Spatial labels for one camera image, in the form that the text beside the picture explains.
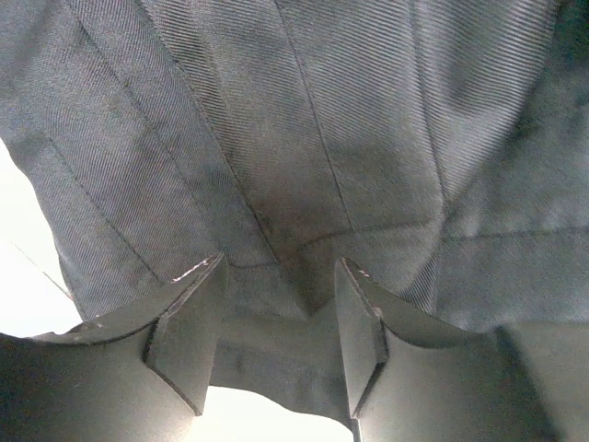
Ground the black pleated skirt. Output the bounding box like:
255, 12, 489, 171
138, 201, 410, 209
1, 1, 588, 424

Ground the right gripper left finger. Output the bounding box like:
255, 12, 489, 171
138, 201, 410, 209
1, 254, 228, 441

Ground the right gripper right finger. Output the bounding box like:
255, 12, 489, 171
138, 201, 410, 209
334, 257, 589, 442

